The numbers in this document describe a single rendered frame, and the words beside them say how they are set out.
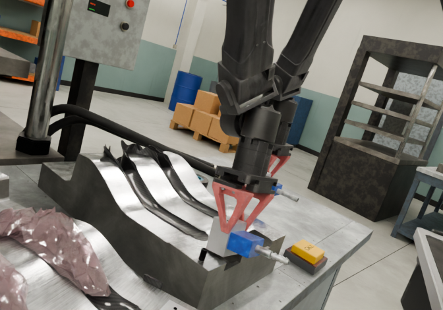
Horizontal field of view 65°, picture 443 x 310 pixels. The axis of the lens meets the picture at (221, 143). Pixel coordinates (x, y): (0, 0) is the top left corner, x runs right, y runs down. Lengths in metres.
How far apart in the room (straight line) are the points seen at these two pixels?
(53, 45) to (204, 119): 4.54
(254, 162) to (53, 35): 0.73
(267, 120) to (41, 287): 0.37
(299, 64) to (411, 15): 6.86
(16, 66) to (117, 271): 0.75
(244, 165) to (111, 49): 0.90
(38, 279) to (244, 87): 0.36
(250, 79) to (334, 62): 7.37
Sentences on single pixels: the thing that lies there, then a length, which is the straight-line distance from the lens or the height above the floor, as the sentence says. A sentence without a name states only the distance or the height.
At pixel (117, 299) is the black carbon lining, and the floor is 0.85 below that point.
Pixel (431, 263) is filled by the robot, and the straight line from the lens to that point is 0.46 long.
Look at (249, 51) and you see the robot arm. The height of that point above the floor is 1.21.
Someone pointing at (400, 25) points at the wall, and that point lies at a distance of 7.60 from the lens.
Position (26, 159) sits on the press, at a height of 0.78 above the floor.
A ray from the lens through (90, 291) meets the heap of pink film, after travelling 0.50.
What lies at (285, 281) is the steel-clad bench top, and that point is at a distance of 0.79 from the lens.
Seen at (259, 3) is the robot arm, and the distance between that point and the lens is 0.46.
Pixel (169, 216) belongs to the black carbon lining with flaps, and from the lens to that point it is 0.69.
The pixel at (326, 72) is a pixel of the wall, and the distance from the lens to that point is 7.91.
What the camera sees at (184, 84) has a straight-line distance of 7.75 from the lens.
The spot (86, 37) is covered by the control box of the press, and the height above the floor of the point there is 1.15.
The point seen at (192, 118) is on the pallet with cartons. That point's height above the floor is 0.29.
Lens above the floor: 1.17
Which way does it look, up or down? 12 degrees down
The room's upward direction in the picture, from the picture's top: 17 degrees clockwise
